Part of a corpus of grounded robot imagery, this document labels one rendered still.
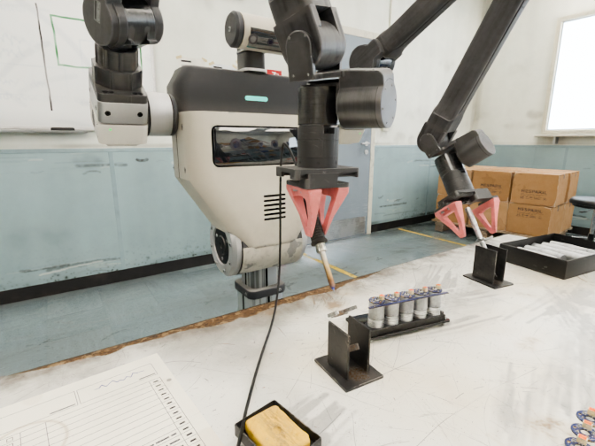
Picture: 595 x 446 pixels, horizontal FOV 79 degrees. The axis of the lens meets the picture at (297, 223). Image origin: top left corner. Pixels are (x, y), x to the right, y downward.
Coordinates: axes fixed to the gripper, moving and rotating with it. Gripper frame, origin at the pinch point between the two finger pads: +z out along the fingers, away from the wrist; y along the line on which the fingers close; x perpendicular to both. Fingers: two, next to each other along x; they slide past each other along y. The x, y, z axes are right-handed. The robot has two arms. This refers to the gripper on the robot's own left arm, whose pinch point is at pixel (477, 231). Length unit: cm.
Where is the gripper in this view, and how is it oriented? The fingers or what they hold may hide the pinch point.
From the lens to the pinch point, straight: 90.4
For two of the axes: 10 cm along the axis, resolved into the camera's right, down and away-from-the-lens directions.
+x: -3.3, 3.9, 8.6
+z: 2.3, 9.2, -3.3
